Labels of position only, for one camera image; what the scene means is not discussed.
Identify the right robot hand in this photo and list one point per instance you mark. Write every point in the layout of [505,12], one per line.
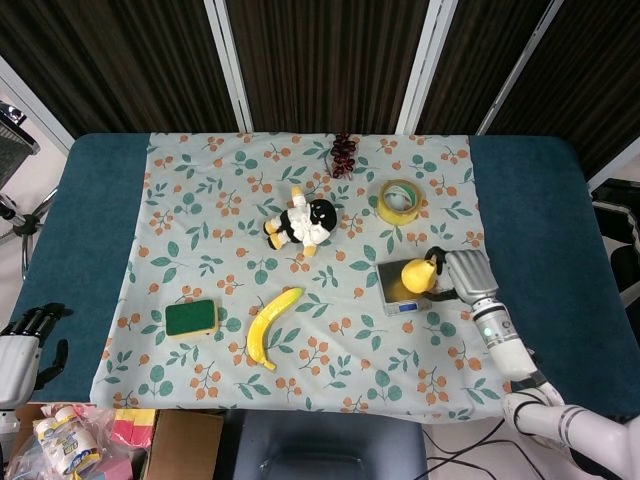
[467,275]

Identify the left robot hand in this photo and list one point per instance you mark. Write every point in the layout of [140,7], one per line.
[17,350]

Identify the yellow pear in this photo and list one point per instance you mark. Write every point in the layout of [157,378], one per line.
[419,276]

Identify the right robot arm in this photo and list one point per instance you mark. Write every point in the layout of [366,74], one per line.
[540,390]

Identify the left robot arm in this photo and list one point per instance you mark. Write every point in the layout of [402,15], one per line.
[5,425]

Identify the grey digital scale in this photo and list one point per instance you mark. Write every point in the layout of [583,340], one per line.
[395,292]

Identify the yellow tape roll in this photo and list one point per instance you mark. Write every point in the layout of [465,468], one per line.
[400,201]

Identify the bag of bottles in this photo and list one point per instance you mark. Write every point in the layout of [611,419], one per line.
[67,440]

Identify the pink sticky note block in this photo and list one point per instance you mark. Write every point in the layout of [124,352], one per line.
[132,427]

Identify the teal table cover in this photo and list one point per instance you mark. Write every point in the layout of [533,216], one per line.
[90,225]

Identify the black case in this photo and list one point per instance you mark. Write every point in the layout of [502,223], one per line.
[617,220]

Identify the dark red grape bunch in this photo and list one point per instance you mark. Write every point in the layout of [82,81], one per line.
[342,155]

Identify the black white plush doll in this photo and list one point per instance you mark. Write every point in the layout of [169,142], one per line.
[302,220]

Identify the floral tablecloth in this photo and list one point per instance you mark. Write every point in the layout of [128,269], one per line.
[310,350]

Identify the green yellow sponge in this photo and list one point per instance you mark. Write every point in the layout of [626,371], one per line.
[192,320]

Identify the metal office chair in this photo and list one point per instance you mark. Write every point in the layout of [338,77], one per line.
[15,165]

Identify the brown cardboard box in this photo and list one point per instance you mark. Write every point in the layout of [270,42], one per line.
[182,445]

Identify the yellow banana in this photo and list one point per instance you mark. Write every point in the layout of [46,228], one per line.
[272,325]

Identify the dark blue chair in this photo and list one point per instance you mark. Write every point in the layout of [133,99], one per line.
[325,445]

